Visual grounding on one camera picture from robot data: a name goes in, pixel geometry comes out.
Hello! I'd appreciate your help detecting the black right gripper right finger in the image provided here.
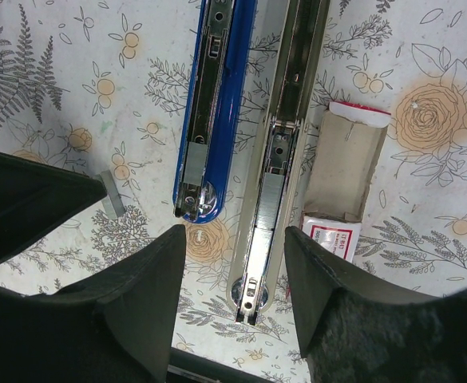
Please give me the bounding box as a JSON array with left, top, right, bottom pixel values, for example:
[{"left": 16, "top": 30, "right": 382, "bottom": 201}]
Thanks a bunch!
[{"left": 284, "top": 227, "right": 467, "bottom": 382}]

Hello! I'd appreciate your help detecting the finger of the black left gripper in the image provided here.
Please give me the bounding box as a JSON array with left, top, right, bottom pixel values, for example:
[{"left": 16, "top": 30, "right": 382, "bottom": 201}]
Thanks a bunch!
[{"left": 0, "top": 152, "right": 107, "bottom": 264}]

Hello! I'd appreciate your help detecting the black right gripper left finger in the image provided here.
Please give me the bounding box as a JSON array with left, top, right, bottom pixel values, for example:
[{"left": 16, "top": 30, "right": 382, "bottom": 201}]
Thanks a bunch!
[{"left": 0, "top": 224, "right": 186, "bottom": 382}]

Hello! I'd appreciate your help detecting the silver staple strip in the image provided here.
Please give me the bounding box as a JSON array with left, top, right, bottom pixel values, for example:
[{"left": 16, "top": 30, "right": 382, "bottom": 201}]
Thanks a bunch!
[
  {"left": 256, "top": 173, "right": 284, "bottom": 230},
  {"left": 183, "top": 142, "right": 208, "bottom": 187},
  {"left": 95, "top": 170, "right": 125, "bottom": 219}
]

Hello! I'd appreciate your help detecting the red and white staple box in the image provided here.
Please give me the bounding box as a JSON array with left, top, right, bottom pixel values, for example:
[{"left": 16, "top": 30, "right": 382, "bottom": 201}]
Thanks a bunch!
[{"left": 301, "top": 101, "right": 391, "bottom": 262}]

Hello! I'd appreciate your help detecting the beige stapler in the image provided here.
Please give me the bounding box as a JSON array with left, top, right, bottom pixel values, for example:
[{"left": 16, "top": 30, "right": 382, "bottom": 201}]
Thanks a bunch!
[{"left": 227, "top": 1, "right": 330, "bottom": 326}]

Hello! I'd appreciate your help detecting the blue stapler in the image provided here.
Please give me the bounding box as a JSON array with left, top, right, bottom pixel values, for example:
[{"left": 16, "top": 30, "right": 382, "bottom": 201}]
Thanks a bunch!
[{"left": 172, "top": 0, "right": 257, "bottom": 224}]

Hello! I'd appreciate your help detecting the floral patterned table mat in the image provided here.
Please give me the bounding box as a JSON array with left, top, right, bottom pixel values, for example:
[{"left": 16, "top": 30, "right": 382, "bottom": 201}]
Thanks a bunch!
[{"left": 0, "top": 1, "right": 467, "bottom": 382}]

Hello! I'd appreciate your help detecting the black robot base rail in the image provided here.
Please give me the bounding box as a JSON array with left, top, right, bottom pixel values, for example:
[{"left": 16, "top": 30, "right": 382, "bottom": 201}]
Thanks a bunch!
[{"left": 165, "top": 347, "right": 268, "bottom": 383}]

